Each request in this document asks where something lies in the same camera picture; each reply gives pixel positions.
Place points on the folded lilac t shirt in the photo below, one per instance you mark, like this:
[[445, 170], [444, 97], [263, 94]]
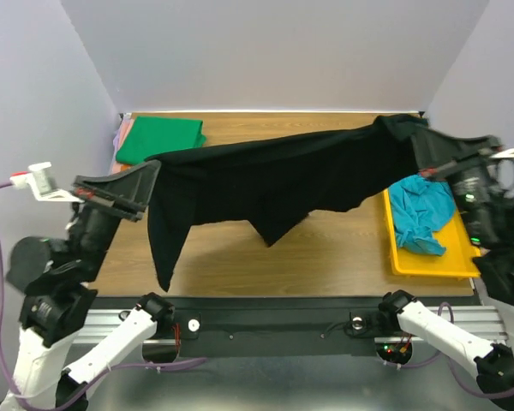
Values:
[[116, 138]]

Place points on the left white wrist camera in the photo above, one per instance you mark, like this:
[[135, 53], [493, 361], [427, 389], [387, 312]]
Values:
[[39, 179]]

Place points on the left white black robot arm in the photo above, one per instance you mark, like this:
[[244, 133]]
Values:
[[53, 275]]

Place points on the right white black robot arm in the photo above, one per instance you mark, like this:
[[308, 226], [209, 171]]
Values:
[[489, 363]]

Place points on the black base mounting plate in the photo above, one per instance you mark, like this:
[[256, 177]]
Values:
[[276, 326]]

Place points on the folded pink t shirt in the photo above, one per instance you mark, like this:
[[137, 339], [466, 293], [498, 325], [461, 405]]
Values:
[[125, 127]]

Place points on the folded orange patterned t shirt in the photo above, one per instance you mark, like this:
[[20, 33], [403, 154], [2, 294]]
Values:
[[116, 168]]

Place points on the aluminium extrusion rail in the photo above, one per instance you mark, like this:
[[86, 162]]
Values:
[[484, 322]]

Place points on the folded green t shirt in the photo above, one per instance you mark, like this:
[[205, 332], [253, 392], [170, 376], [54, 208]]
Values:
[[152, 135]]

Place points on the black polo shirt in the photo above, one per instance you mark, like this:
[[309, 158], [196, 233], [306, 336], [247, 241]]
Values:
[[274, 184]]

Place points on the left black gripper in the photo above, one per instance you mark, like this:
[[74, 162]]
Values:
[[124, 191]]

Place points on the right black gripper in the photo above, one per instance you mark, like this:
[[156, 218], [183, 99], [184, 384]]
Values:
[[447, 163]]

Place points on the crumpled teal t shirt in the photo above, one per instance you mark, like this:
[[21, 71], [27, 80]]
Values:
[[420, 208]]

